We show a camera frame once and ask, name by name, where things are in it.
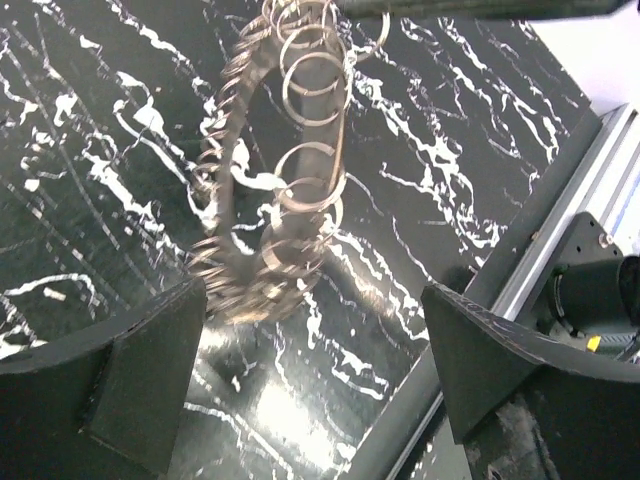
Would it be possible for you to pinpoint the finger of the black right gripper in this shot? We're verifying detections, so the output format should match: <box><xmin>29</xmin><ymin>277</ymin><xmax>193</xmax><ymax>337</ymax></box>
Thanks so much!
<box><xmin>335</xmin><ymin>0</ymin><xmax>629</xmax><ymax>21</ymax></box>

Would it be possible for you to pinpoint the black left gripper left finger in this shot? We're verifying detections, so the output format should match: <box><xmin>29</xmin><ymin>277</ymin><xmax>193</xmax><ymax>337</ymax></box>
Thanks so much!
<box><xmin>1</xmin><ymin>278</ymin><xmax>207</xmax><ymax>479</ymax></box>

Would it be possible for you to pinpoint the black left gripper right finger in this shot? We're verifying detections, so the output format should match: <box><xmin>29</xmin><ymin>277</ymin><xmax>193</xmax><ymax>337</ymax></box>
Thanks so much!
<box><xmin>422</xmin><ymin>284</ymin><xmax>639</xmax><ymax>479</ymax></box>

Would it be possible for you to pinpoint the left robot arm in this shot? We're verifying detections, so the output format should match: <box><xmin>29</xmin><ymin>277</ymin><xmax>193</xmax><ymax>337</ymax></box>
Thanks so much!
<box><xmin>1</xmin><ymin>213</ymin><xmax>639</xmax><ymax>479</ymax></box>

